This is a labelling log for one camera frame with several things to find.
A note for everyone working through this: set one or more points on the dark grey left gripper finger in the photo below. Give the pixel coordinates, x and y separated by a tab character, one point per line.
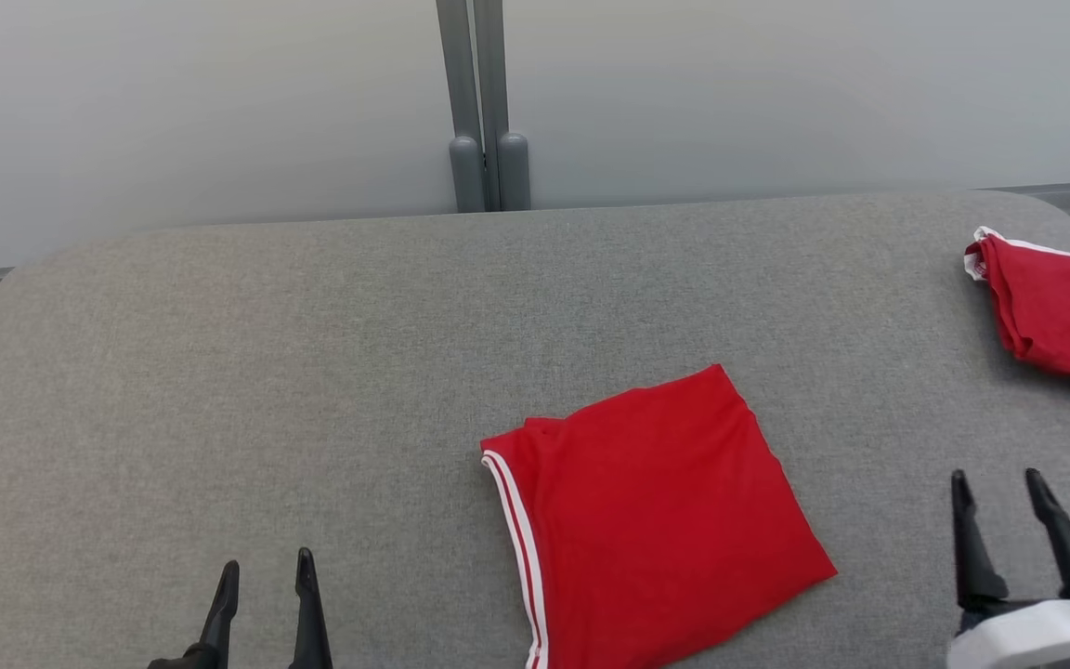
310	632
219	632

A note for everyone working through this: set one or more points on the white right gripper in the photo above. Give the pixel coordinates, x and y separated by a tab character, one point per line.
1027	636

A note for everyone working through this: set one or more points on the red basketball jersey number 23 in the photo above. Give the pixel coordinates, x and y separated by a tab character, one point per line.
665	520

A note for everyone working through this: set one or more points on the red shorts with white stripe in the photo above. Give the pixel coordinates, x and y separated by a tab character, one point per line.
1064	316

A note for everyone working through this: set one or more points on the grey metal partition post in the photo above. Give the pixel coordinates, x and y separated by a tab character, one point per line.
514	172
465	177

